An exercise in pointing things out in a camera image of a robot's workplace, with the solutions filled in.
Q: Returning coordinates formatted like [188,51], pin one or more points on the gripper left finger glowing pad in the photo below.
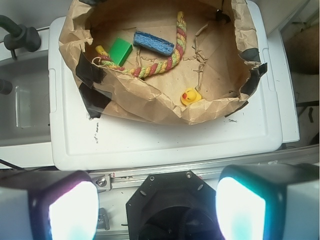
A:
[48,205]

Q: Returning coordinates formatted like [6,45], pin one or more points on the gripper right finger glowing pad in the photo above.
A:
[269,202]

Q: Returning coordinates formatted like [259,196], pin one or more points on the yellow rubber duck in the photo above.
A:
[189,96]

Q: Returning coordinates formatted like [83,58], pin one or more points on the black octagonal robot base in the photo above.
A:
[173,206]

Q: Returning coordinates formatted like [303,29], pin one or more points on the white plastic bin lid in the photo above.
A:
[106,143]

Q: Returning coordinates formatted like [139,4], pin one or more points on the clear plastic container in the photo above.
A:
[31,107]

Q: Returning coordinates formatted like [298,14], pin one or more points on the green rectangular block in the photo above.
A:
[119,51]

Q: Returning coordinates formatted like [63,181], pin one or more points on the crumpled brown paper bag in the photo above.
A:
[213,71]

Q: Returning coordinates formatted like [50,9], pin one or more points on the blue sponge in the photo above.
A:
[153,43]

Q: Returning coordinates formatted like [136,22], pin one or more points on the aluminium extrusion rail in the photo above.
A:
[115,189]

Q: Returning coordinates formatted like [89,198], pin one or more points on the multicolour twisted rope toy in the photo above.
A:
[104,60]

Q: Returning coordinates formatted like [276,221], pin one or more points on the black clamp handle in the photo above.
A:
[19,36]

